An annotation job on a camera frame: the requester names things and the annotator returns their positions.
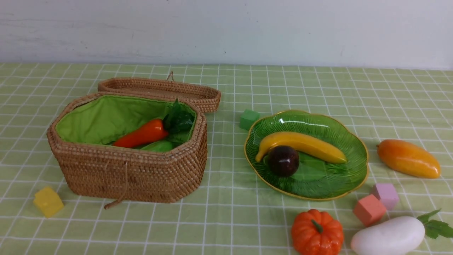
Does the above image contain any orange carrot with leaves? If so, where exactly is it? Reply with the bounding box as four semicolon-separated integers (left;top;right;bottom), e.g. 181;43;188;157
112;99;195;148

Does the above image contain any purple mangosteen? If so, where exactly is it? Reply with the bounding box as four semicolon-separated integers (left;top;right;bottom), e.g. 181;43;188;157
267;145;300;177

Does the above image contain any green cucumber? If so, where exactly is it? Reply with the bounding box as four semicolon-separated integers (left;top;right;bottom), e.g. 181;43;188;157
140;140;174;152

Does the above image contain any yellow banana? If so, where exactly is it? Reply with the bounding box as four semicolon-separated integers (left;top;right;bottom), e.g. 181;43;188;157
255;132;348;164

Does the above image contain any orange pumpkin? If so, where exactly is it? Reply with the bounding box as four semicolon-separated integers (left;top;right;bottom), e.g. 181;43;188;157
290;209;344;255

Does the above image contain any white radish with leaves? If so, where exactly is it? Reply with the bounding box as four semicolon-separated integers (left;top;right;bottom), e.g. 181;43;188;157
350;209;453;255

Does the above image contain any green foam cube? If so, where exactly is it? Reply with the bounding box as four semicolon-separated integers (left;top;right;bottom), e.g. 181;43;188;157
239;109;260;130

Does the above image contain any woven rattan basket lid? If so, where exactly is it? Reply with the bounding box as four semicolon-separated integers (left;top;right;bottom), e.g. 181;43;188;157
98;72;222;113

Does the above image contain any green glass plate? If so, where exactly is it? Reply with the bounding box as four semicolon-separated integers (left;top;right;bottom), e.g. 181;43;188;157
244;110;369;200

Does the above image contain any woven rattan basket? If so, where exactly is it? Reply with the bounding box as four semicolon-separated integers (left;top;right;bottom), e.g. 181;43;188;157
47;92;207;208

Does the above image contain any green checkered tablecloth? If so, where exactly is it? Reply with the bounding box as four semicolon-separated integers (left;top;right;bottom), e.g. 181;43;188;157
0;63;452;255

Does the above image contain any salmon foam cube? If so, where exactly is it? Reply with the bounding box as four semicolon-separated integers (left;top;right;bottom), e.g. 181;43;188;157
353;194;386;227

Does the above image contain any pink foam cube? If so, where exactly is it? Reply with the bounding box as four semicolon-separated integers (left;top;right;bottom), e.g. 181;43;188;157
371;183;400;210

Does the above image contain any orange mango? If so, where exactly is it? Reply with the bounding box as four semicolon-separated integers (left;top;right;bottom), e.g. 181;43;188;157
376;139;441;179

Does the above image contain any yellow foam block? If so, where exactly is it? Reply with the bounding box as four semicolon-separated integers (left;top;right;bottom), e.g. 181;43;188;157
33;187;64;218

